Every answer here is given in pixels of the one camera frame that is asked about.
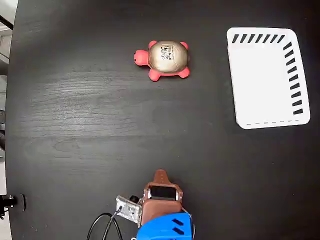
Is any red turtle toy gold shell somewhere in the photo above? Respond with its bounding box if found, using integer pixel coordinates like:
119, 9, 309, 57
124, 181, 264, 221
133, 40, 191, 82

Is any white red servo wire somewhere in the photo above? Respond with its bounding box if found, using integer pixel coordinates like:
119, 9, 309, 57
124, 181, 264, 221
181, 206, 196, 237

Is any white plastic basket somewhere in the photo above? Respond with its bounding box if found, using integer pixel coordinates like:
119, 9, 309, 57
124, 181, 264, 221
226, 27, 311, 130

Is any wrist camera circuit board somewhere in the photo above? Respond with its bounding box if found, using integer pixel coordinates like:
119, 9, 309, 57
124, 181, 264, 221
115, 195, 144, 225

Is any black metal rod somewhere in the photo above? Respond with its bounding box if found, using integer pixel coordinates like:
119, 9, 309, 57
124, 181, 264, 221
0, 14, 15, 30

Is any black table clamp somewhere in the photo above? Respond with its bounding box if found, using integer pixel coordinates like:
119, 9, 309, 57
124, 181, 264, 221
0, 193, 27, 220

